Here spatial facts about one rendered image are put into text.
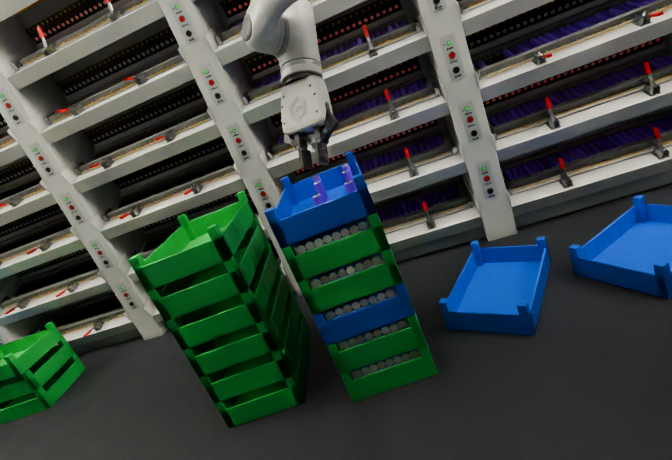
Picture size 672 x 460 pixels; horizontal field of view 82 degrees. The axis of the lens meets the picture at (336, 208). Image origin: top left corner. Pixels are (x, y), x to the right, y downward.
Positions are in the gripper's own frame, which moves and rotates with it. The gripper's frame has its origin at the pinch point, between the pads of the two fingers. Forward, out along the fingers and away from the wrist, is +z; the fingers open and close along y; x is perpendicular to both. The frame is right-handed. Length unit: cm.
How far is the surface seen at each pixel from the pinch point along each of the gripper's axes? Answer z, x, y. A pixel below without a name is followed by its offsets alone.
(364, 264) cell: 22.7, 6.2, 4.3
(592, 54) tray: -24, 68, 50
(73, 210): -8, 3, -112
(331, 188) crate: 3.3, 23.0, -12.2
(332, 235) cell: 16.0, 1.1, 1.1
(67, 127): -34, -3, -99
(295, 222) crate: 12.5, -4.6, -3.1
